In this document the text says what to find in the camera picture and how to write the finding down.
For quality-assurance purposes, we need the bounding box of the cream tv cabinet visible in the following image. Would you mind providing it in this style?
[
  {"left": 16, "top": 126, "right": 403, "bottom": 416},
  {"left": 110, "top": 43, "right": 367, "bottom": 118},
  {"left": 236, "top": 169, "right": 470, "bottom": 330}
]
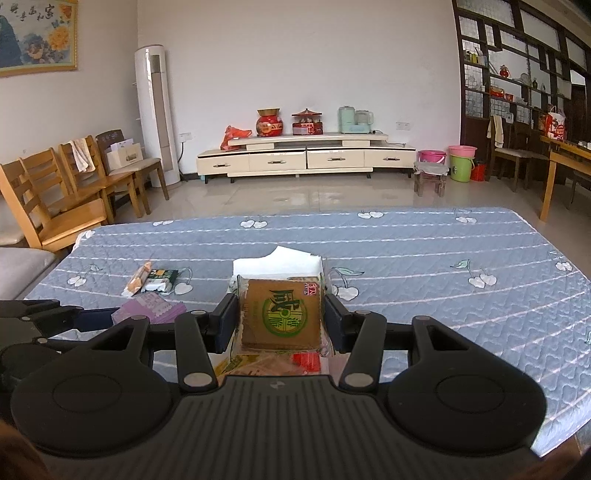
[{"left": 196, "top": 131, "right": 419, "bottom": 184}]

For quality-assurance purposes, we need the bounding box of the dark wooden chair cream seat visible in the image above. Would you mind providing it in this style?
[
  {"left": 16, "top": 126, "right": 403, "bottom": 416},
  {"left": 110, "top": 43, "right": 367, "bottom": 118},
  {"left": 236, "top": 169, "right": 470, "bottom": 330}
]
[{"left": 95, "top": 129, "right": 170, "bottom": 214}]

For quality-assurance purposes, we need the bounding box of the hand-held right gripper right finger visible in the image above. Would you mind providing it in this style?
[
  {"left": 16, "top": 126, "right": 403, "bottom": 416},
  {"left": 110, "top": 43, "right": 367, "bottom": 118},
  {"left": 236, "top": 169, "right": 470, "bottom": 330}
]
[{"left": 323, "top": 293, "right": 462, "bottom": 388}]

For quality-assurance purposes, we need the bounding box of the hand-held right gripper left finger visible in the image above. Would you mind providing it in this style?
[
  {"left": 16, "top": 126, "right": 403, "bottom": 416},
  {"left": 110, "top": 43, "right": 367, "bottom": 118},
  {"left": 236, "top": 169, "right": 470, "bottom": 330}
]
[{"left": 90, "top": 293, "right": 241, "bottom": 393}]

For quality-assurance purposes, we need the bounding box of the purple and white snack packet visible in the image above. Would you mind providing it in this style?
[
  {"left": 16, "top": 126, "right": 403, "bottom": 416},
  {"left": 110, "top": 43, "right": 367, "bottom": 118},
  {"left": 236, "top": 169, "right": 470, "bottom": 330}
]
[{"left": 111, "top": 293, "right": 187, "bottom": 326}]

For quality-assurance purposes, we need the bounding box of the dark chair with cream towel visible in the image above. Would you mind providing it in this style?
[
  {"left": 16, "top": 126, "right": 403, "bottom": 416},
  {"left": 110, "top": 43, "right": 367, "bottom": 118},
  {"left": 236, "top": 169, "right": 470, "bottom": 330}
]
[{"left": 486, "top": 114, "right": 551, "bottom": 193}]

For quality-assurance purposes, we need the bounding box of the white towel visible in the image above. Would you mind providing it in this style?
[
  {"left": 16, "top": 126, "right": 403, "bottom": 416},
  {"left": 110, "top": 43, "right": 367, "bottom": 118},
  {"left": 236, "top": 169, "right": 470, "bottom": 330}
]
[{"left": 69, "top": 137, "right": 97, "bottom": 174}]

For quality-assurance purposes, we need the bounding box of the yellow bread packet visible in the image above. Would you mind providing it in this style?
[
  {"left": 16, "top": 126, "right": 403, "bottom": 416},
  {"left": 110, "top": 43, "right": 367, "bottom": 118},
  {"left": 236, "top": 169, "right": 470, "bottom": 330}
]
[{"left": 213, "top": 353, "right": 278, "bottom": 377}]

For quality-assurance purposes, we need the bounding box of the light wooden chair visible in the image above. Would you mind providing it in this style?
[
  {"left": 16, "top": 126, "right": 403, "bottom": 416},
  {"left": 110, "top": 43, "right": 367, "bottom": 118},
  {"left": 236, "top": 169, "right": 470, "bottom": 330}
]
[
  {"left": 20, "top": 148, "right": 116, "bottom": 223},
  {"left": 58, "top": 137, "right": 145, "bottom": 219},
  {"left": 0, "top": 161, "right": 110, "bottom": 253}
]

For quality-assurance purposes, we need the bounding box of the green and white snack packet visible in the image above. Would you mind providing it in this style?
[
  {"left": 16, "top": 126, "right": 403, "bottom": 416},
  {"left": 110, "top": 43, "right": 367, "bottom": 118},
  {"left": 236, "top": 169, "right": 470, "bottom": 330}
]
[{"left": 142, "top": 270, "right": 180, "bottom": 293}]

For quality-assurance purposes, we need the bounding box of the red pavilion gift box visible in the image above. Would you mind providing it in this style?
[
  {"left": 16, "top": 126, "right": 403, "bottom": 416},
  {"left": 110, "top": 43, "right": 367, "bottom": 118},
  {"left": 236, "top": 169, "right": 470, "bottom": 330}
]
[{"left": 290, "top": 108, "right": 325, "bottom": 136}]

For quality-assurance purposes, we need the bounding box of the red gift bag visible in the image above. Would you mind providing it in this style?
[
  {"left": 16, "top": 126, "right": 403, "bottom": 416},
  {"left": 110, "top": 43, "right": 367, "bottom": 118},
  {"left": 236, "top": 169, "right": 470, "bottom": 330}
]
[{"left": 540, "top": 105, "right": 567, "bottom": 140}]

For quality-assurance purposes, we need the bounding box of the mint green kitchen appliance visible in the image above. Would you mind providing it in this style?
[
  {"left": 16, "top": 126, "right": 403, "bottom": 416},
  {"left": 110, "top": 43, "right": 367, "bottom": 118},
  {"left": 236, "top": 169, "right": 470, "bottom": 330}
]
[{"left": 338, "top": 106, "right": 376, "bottom": 134}]

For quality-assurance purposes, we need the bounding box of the white standing air conditioner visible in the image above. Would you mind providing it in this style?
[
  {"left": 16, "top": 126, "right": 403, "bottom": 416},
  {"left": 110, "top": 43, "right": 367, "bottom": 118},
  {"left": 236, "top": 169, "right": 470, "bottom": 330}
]
[{"left": 134, "top": 44, "right": 182, "bottom": 188}]

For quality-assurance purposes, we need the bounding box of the brown cracker packet green label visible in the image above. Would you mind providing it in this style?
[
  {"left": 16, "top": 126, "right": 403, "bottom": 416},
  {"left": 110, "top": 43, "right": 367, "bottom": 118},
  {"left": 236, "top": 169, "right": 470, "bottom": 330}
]
[{"left": 239, "top": 276, "right": 325, "bottom": 352}]

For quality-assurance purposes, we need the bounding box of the dark wooden display shelf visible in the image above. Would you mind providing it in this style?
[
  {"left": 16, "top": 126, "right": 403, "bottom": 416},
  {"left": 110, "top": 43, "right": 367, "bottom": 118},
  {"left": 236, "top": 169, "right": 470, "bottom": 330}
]
[{"left": 452, "top": 0, "right": 591, "bottom": 182}]

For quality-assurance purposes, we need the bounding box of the rice cracker packet red label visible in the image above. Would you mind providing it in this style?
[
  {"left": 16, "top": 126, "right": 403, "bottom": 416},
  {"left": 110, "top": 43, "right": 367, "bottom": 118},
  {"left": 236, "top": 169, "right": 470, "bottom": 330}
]
[{"left": 290, "top": 352, "right": 322, "bottom": 376}]

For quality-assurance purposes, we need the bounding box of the red drum-shaped jar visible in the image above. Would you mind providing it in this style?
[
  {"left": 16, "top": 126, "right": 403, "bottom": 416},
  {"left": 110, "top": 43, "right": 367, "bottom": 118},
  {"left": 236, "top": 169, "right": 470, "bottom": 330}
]
[{"left": 256, "top": 108, "right": 284, "bottom": 138}]

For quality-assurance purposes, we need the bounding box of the blue cherry print quilted blanket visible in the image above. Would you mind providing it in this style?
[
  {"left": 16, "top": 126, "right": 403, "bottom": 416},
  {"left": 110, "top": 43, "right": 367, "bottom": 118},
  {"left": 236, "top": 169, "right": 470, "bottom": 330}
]
[{"left": 22, "top": 206, "right": 591, "bottom": 462}]

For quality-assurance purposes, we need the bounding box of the wooden dining table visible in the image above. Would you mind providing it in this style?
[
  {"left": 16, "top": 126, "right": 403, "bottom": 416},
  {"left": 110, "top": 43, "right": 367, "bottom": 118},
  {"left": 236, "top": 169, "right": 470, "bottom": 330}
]
[{"left": 539, "top": 134, "right": 591, "bottom": 221}]

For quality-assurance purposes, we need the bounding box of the small wooden stool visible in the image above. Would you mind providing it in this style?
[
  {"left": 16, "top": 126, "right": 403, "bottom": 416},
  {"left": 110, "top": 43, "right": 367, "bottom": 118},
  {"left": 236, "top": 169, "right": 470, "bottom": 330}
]
[{"left": 413, "top": 161, "right": 450, "bottom": 198}]

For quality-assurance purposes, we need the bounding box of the red plastic bag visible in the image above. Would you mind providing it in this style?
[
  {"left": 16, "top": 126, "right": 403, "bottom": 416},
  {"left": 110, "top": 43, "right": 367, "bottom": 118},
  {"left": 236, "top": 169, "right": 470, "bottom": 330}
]
[{"left": 220, "top": 125, "right": 253, "bottom": 151}]

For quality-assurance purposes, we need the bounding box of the framed wall picture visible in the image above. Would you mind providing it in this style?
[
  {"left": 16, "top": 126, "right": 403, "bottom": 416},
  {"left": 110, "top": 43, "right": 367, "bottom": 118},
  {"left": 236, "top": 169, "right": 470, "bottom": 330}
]
[{"left": 0, "top": 0, "right": 79, "bottom": 78}]

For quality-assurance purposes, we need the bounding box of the white cardboard tray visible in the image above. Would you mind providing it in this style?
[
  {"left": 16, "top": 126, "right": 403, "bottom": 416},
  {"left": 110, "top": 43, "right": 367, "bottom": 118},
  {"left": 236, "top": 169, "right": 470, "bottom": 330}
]
[{"left": 230, "top": 246, "right": 327, "bottom": 377}]

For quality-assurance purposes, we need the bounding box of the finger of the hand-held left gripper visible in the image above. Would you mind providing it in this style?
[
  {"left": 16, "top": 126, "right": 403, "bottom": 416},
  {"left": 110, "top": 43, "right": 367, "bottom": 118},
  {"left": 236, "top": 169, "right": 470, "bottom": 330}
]
[
  {"left": 34, "top": 307, "right": 122, "bottom": 336},
  {"left": 0, "top": 298, "right": 62, "bottom": 320}
]

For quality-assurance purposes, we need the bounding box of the orange and white snack packet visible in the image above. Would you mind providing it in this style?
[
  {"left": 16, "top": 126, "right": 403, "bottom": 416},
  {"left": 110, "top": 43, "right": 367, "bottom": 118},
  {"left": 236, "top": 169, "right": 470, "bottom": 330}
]
[{"left": 122, "top": 261, "right": 153, "bottom": 297}]

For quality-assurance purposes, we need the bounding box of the green bucket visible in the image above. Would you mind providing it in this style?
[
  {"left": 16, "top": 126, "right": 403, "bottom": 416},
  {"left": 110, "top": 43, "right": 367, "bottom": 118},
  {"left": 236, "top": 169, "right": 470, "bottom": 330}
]
[{"left": 449, "top": 155, "right": 476, "bottom": 183}]

